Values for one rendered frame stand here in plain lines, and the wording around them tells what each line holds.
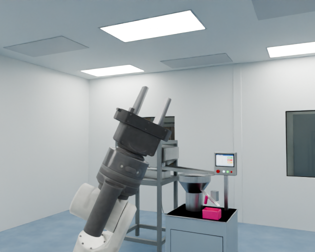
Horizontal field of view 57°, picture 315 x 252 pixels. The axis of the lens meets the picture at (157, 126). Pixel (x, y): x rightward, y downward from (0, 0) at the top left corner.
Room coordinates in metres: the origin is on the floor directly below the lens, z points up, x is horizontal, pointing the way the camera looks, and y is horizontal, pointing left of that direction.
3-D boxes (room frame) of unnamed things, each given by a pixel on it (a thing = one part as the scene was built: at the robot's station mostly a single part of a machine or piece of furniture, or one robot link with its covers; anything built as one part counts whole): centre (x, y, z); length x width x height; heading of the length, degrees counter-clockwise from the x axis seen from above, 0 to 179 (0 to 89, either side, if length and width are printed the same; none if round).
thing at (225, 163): (3.13, -0.73, 1.07); 0.23 x 0.10 x 0.62; 64
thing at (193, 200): (3.16, -0.46, 0.95); 0.49 x 0.36 x 0.38; 64
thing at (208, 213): (2.85, -0.53, 0.80); 0.16 x 0.12 x 0.09; 64
